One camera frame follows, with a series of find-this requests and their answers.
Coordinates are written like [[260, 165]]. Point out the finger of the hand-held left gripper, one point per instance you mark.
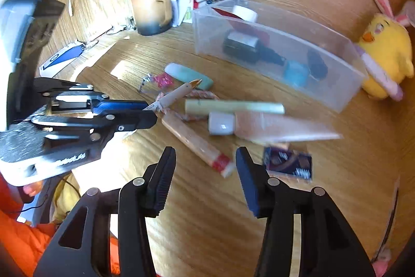
[[129, 123], [110, 105]]

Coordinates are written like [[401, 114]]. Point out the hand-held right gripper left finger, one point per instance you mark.
[[163, 179]]

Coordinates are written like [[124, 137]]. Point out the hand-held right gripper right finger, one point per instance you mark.
[[251, 179]]

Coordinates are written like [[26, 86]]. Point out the dark snack packet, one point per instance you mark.
[[288, 163]]

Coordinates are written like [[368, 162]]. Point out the brown bar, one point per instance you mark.
[[194, 140]]

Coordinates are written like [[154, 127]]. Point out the white pen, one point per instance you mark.
[[175, 95]]

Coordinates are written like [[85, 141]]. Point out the large pink tube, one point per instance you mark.
[[275, 126]]

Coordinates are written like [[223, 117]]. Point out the teal case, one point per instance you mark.
[[184, 74]]

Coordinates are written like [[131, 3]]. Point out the light green pen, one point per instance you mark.
[[233, 106]]

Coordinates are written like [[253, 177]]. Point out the clear plastic storage box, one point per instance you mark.
[[207, 33]]

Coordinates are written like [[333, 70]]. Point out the dark green bottle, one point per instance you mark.
[[240, 48]]

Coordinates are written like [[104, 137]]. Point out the black gold pack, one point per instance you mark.
[[316, 64]]

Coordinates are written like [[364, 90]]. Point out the red paper packet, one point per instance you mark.
[[259, 35]]

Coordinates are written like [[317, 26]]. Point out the white tape roll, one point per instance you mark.
[[244, 12]]

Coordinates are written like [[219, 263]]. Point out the person's left forearm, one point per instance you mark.
[[19, 238]]

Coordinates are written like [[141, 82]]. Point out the person's left hand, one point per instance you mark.
[[30, 191]]

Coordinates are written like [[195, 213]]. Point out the blue and white box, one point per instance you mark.
[[61, 59]]

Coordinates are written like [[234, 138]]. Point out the yellow cloth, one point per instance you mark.
[[68, 196]]

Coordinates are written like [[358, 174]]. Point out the brown ceramic mug with lid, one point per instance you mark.
[[149, 11]]

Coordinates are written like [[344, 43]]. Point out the yellow chick plush toy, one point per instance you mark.
[[385, 46]]

